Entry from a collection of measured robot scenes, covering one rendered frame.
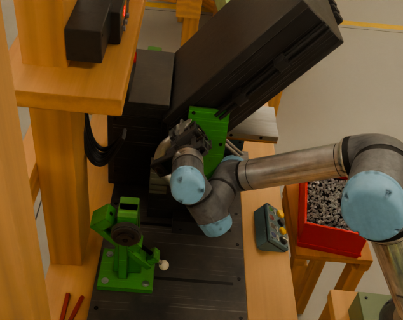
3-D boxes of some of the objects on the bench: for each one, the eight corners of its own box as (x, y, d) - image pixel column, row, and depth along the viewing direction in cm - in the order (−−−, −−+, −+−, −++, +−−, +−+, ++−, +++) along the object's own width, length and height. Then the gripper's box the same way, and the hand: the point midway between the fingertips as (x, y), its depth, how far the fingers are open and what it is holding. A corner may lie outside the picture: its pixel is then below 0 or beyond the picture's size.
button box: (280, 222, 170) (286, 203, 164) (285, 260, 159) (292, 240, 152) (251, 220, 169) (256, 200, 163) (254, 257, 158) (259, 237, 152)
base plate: (234, 98, 217) (234, 94, 216) (246, 340, 136) (248, 336, 134) (133, 88, 215) (134, 84, 214) (86, 328, 133) (85, 324, 132)
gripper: (217, 164, 126) (214, 131, 145) (190, 131, 122) (190, 101, 141) (190, 183, 128) (190, 148, 147) (162, 152, 124) (166, 120, 143)
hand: (182, 133), depth 144 cm, fingers closed on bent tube, 3 cm apart
